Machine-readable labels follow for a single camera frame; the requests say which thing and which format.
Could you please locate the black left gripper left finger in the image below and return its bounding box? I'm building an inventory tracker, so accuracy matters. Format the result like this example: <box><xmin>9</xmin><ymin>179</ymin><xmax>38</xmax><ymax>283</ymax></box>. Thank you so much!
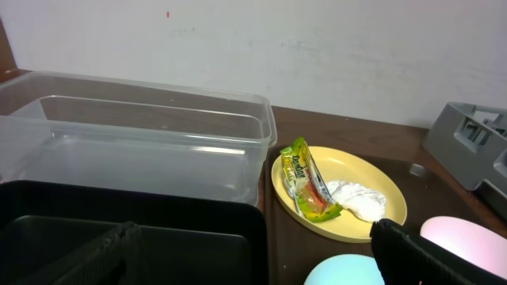
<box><xmin>15</xmin><ymin>222</ymin><xmax>142</xmax><ymax>285</ymax></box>

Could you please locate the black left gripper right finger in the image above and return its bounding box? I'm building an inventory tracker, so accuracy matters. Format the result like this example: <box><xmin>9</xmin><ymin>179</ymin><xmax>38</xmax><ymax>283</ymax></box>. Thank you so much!
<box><xmin>370</xmin><ymin>218</ymin><xmax>506</xmax><ymax>285</ymax></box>

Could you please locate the light blue bowl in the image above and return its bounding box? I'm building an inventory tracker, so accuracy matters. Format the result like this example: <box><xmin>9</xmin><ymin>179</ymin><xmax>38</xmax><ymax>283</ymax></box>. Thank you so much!
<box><xmin>304</xmin><ymin>254</ymin><xmax>385</xmax><ymax>285</ymax></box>

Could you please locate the white tissue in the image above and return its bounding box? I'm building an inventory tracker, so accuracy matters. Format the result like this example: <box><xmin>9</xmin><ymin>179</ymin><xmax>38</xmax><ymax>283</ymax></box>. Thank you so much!
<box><xmin>326</xmin><ymin>180</ymin><xmax>387</xmax><ymax>222</ymax></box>

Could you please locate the pink bowl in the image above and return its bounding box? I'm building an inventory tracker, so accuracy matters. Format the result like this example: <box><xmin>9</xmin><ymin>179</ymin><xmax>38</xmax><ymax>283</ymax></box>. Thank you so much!
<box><xmin>420</xmin><ymin>216</ymin><xmax>506</xmax><ymax>279</ymax></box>

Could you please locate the yellow plate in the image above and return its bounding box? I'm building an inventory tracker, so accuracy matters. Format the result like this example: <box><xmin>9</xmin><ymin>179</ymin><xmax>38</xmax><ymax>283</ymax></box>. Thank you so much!
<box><xmin>270</xmin><ymin>146</ymin><xmax>407</xmax><ymax>243</ymax></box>

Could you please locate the green yellow snack wrapper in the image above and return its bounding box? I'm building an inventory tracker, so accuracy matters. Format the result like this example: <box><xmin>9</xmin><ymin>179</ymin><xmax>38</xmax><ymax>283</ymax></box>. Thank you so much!
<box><xmin>280</xmin><ymin>137</ymin><xmax>342</xmax><ymax>223</ymax></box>

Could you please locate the grey dishwasher rack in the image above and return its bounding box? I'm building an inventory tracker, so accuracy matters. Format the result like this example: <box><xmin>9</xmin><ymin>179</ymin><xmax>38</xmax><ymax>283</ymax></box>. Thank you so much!
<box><xmin>423</xmin><ymin>102</ymin><xmax>506</xmax><ymax>219</ymax></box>

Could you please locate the black plastic bin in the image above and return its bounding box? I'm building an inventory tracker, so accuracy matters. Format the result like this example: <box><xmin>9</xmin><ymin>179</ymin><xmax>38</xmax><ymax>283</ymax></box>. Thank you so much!
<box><xmin>1</xmin><ymin>180</ymin><xmax>269</xmax><ymax>284</ymax></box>

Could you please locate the clear plastic bin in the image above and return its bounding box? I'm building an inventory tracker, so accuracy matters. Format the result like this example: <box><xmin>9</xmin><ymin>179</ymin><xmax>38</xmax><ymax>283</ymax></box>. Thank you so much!
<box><xmin>1</xmin><ymin>72</ymin><xmax>277</xmax><ymax>204</ymax></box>

